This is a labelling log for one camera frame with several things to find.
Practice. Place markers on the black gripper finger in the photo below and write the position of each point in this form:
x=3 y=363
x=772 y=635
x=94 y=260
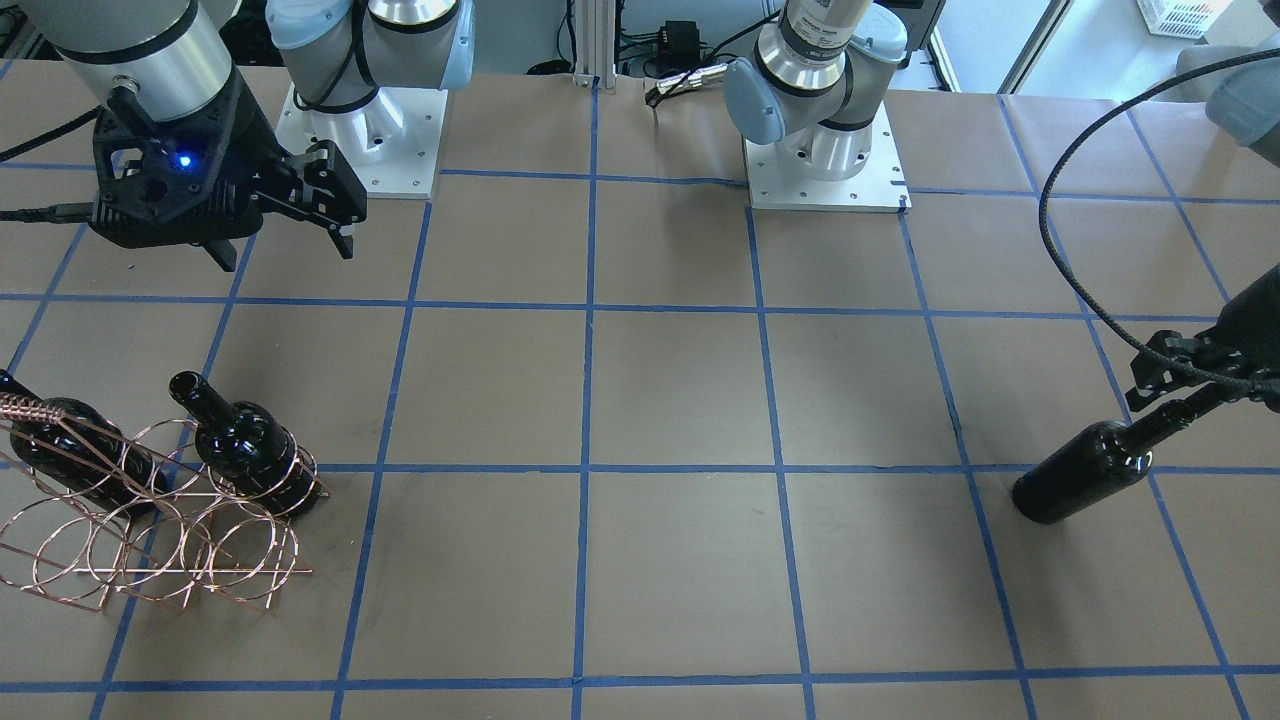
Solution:
x=1156 y=378
x=223 y=252
x=1213 y=395
x=319 y=187

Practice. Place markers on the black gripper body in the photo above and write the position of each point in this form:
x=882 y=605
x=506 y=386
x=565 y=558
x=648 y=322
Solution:
x=1252 y=318
x=252 y=150

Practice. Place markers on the dark green wine bottle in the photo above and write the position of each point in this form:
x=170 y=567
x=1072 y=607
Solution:
x=1098 y=462

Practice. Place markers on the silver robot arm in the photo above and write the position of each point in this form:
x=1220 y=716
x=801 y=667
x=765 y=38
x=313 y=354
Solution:
x=338 y=54
x=826 y=64

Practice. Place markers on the dark wine bottle in rack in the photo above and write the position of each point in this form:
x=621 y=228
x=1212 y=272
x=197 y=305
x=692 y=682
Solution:
x=248 y=450

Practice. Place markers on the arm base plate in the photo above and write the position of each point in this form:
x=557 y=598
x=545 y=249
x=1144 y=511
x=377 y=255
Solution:
x=393 y=143
x=822 y=169

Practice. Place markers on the copper wire wine rack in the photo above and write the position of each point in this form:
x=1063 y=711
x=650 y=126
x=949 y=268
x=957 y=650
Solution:
x=200 y=539

